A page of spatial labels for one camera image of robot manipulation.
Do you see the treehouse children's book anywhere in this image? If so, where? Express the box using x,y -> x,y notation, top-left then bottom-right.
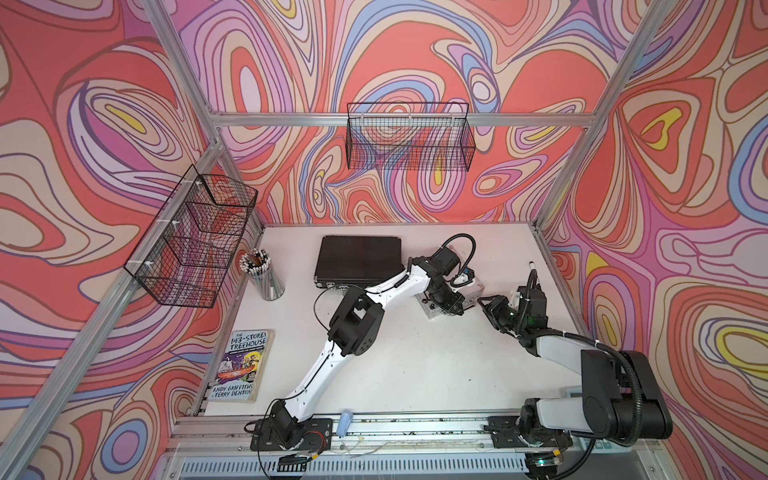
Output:
207,329 -> 274,402

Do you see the small blue cylinder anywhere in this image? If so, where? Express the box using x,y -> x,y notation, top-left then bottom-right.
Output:
336,410 -> 354,438

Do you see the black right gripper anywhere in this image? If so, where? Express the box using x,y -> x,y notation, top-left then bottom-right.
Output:
477,293 -> 527,333

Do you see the black wire basket wall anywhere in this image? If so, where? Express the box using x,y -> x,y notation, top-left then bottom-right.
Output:
345,100 -> 476,172
124,166 -> 258,308

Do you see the black poker set case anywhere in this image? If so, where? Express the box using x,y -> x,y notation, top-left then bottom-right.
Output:
314,235 -> 404,289

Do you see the silver poker set case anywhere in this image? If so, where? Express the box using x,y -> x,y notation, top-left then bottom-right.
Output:
417,279 -> 485,320

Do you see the black wire basket left wall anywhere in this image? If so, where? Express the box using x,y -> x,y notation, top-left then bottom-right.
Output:
124,166 -> 258,308

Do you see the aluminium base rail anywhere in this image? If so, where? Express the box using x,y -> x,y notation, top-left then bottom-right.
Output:
149,409 -> 685,480

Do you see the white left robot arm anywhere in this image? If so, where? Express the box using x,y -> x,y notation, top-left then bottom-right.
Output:
247,232 -> 476,454

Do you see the light green calculator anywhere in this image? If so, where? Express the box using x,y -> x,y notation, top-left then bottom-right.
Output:
566,387 -> 632,455

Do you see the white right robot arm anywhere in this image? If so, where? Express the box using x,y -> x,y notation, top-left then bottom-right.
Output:
477,270 -> 674,447

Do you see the black wire basket back wall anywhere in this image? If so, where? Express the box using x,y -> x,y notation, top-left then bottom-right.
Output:
345,100 -> 476,172

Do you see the clear plastic pencil jar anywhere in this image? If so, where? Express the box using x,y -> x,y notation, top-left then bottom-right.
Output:
239,249 -> 285,301

